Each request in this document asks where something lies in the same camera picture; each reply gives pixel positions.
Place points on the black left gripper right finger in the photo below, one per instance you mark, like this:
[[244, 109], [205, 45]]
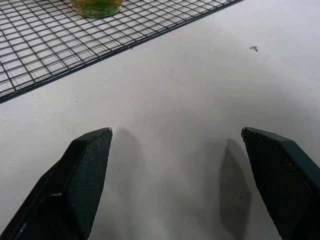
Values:
[[287, 185]]

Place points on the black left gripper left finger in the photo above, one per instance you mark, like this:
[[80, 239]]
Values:
[[75, 190]]

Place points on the green yellow glass jar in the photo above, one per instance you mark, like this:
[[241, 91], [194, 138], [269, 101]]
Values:
[[98, 8]]

